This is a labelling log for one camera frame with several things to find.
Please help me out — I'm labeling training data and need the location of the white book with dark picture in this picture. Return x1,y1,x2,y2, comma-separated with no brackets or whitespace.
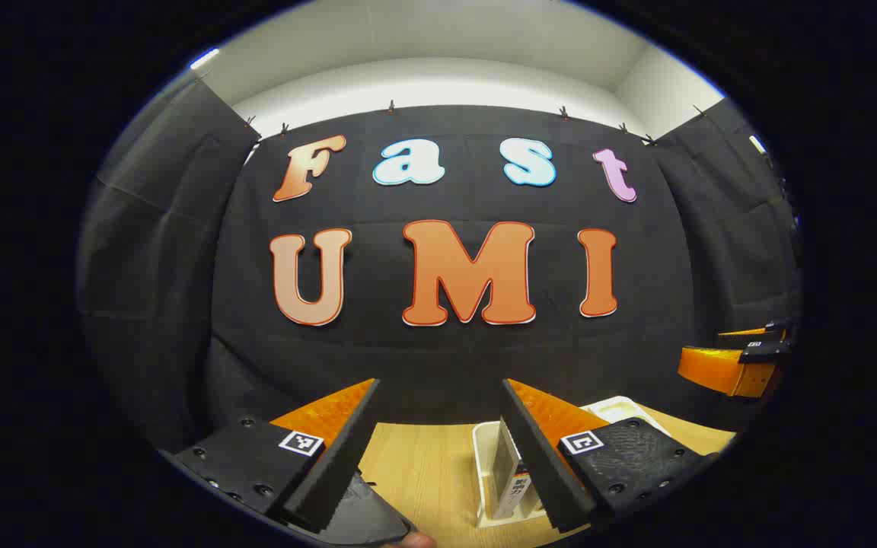
490,438,543,521

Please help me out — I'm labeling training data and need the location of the grey schoolbag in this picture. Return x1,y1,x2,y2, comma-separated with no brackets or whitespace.
286,472,418,547

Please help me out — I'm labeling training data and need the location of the white plastic bookshelf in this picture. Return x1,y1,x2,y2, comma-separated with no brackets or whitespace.
473,396,672,529

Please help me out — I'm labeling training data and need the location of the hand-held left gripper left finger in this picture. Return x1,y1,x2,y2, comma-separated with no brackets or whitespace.
161,377,382,534

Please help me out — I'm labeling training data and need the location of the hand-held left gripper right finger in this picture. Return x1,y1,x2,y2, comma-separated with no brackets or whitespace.
499,378,721,534

